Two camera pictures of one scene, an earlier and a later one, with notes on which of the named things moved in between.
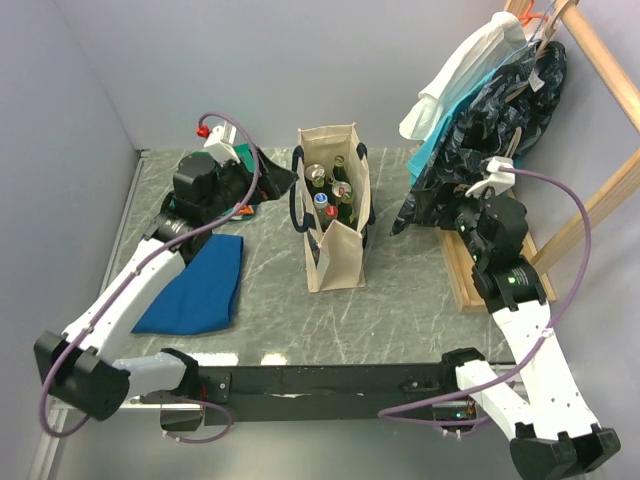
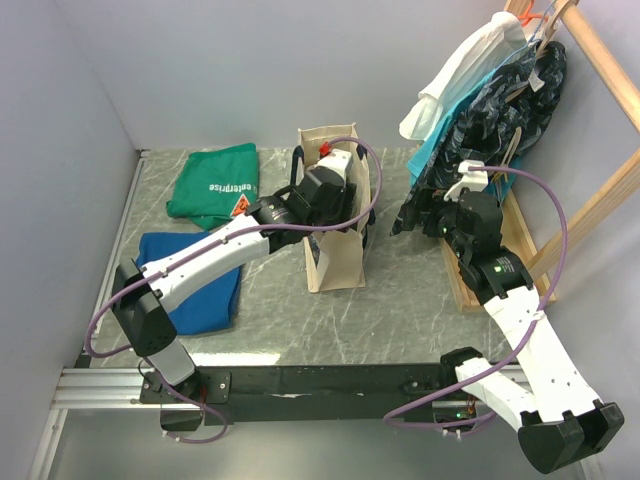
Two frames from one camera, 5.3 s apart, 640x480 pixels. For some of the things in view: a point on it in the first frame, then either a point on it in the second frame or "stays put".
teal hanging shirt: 425,152 stays put
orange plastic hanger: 527,17 stays put
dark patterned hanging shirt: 501,116 stays put
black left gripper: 272,180 -> 344,205
